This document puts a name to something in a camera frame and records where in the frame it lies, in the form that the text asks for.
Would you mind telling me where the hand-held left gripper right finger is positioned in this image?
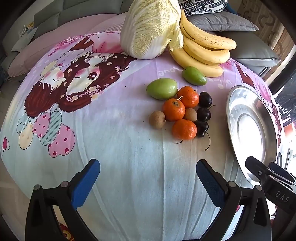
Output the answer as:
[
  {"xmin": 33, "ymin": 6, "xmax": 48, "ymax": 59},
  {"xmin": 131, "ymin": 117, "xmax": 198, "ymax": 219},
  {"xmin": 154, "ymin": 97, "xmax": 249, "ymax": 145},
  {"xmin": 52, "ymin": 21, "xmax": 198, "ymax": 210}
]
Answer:
[{"xmin": 196, "ymin": 159, "xmax": 272, "ymax": 241}]

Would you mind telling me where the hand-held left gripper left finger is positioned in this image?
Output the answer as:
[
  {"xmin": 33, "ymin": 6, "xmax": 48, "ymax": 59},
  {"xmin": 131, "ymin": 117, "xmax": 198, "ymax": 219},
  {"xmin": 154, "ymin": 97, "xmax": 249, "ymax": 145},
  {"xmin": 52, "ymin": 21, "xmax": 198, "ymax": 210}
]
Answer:
[{"xmin": 25, "ymin": 159, "xmax": 101, "ymax": 241}]

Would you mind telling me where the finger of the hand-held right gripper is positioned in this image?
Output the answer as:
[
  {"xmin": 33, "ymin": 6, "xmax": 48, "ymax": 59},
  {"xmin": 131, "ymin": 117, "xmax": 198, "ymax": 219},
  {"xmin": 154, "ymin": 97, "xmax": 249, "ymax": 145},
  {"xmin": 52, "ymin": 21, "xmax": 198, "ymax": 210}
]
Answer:
[
  {"xmin": 268, "ymin": 161, "xmax": 296, "ymax": 186},
  {"xmin": 245, "ymin": 156, "xmax": 270, "ymax": 186}
]

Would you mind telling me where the round metal plate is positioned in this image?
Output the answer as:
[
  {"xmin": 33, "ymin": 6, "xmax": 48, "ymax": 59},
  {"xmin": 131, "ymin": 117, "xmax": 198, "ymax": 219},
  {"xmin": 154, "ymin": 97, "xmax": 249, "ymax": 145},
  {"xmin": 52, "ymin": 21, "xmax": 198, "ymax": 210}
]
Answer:
[{"xmin": 226, "ymin": 85, "xmax": 278, "ymax": 186}]

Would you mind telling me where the dark red cherry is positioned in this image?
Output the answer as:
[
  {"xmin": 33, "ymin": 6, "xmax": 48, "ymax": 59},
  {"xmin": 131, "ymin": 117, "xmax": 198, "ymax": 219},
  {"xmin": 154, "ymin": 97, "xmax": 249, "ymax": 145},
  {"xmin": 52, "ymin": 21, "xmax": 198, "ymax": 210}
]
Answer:
[
  {"xmin": 196, "ymin": 105, "xmax": 216, "ymax": 121},
  {"xmin": 194, "ymin": 120, "xmax": 211, "ymax": 151},
  {"xmin": 199, "ymin": 91, "xmax": 213, "ymax": 108}
]

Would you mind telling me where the small orange mandarin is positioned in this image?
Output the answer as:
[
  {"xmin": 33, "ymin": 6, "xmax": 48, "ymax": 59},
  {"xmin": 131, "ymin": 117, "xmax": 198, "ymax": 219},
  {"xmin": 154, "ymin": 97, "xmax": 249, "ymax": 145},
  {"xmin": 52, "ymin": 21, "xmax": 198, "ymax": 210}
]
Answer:
[
  {"xmin": 171, "ymin": 119, "xmax": 197, "ymax": 144},
  {"xmin": 162, "ymin": 96, "xmax": 186, "ymax": 121},
  {"xmin": 177, "ymin": 86, "xmax": 200, "ymax": 108}
]

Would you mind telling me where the brown longan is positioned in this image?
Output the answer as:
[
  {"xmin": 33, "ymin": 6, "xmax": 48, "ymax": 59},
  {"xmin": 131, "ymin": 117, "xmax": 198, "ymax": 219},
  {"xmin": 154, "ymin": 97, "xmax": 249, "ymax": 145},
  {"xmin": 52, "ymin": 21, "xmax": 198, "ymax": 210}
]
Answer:
[
  {"xmin": 184, "ymin": 108, "xmax": 198, "ymax": 121},
  {"xmin": 149, "ymin": 111, "xmax": 166, "ymax": 128}
]

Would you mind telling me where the round green jujube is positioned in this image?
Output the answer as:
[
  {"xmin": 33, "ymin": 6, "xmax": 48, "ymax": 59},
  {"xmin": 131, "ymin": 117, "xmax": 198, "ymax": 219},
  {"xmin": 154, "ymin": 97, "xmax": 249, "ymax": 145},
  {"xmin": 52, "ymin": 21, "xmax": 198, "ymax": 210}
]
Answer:
[{"xmin": 146, "ymin": 78, "xmax": 178, "ymax": 100}]

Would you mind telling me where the oval green jujube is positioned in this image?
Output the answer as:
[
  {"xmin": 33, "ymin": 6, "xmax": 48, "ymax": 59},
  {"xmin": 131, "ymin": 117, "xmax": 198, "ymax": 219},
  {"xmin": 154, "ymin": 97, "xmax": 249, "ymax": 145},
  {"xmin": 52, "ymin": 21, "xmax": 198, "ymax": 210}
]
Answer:
[{"xmin": 181, "ymin": 66, "xmax": 207, "ymax": 86}]

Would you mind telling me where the printed cartoon blanket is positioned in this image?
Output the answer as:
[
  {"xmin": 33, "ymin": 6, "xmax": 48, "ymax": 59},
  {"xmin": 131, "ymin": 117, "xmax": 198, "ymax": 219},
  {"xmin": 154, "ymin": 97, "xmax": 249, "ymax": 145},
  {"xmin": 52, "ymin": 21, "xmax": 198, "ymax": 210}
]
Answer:
[{"xmin": 0, "ymin": 31, "xmax": 284, "ymax": 241}]

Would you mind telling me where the red printed packet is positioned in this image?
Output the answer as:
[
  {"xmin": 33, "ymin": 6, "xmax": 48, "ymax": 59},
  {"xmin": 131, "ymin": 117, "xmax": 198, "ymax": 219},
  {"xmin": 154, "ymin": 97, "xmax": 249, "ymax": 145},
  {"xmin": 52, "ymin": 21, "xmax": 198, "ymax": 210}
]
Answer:
[{"xmin": 58, "ymin": 222, "xmax": 77, "ymax": 241}]

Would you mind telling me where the grey sofa seat cushion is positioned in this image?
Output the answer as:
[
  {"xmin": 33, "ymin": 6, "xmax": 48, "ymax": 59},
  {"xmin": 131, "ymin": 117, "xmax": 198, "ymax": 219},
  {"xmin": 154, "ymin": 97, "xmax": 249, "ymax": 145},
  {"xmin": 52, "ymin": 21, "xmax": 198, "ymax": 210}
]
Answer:
[{"xmin": 251, "ymin": 58, "xmax": 281, "ymax": 77}]

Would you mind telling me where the dark grey piped cushion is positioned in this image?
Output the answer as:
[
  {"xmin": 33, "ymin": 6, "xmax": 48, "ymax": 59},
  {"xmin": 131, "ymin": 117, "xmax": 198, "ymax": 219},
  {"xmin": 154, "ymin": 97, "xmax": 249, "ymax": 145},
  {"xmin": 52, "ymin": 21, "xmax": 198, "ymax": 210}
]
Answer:
[{"xmin": 217, "ymin": 30, "xmax": 281, "ymax": 67}]

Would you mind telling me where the yellow banana bunch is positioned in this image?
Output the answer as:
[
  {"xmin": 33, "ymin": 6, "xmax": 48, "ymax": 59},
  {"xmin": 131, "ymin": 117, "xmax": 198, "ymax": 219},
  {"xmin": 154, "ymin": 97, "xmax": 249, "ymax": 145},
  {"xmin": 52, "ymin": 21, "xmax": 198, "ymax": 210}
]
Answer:
[{"xmin": 168, "ymin": 9, "xmax": 237, "ymax": 77}]

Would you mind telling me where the light grey quilted cushion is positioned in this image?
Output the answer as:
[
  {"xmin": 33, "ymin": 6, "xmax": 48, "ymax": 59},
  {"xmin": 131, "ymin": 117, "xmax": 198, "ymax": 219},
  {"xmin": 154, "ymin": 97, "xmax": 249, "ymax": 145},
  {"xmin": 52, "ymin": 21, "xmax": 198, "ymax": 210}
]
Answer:
[{"xmin": 187, "ymin": 11, "xmax": 259, "ymax": 33}]

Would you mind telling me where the pale small pillow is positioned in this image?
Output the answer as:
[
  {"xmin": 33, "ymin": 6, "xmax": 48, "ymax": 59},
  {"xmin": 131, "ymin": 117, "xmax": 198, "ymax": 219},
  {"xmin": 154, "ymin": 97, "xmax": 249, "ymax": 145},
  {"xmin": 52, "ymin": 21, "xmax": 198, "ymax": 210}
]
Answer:
[{"xmin": 11, "ymin": 27, "xmax": 38, "ymax": 52}]

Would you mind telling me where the napa cabbage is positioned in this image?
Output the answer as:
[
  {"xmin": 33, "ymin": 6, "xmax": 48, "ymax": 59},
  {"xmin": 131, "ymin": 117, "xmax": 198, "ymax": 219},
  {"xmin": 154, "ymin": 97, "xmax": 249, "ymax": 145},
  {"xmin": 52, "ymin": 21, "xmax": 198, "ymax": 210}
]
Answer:
[{"xmin": 120, "ymin": 0, "xmax": 184, "ymax": 59}]

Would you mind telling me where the black and white patterned pillow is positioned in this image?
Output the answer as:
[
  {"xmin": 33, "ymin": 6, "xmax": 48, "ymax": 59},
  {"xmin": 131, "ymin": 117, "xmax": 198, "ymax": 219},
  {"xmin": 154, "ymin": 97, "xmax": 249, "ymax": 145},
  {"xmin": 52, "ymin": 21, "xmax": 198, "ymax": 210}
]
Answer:
[{"xmin": 178, "ymin": 0, "xmax": 228, "ymax": 16}]

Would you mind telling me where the small colourful card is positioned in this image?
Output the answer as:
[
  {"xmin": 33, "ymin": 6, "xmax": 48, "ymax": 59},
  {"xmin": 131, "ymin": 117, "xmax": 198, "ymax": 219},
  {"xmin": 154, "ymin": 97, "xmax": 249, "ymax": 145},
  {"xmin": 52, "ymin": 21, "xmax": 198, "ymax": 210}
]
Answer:
[{"xmin": 20, "ymin": 22, "xmax": 35, "ymax": 36}]

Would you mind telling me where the grey-green sofa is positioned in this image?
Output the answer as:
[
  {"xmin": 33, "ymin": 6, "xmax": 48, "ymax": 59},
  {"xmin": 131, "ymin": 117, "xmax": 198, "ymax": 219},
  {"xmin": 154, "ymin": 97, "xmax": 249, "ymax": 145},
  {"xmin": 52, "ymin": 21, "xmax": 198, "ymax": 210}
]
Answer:
[{"xmin": 2, "ymin": 0, "xmax": 130, "ymax": 47}]

